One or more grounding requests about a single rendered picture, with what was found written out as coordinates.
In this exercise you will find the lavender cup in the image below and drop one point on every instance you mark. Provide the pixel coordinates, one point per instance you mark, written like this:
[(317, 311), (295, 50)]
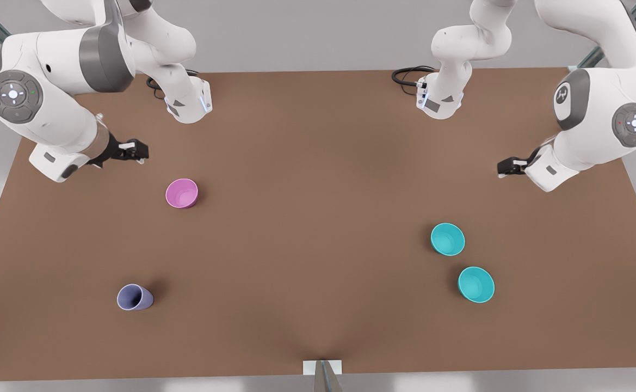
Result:
[(134, 297)]

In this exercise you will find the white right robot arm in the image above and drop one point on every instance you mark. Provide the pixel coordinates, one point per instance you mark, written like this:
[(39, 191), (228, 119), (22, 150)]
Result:
[(51, 81)]

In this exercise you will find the pink bowl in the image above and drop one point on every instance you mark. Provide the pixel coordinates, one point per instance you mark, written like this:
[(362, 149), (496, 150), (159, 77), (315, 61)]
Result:
[(181, 193)]

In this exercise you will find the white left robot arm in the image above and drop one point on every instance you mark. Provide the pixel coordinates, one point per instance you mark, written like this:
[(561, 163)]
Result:
[(595, 103)]

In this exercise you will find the teal blue bowl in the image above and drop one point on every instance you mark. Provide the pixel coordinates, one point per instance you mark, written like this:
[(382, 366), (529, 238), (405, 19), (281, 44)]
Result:
[(448, 239), (476, 284)]

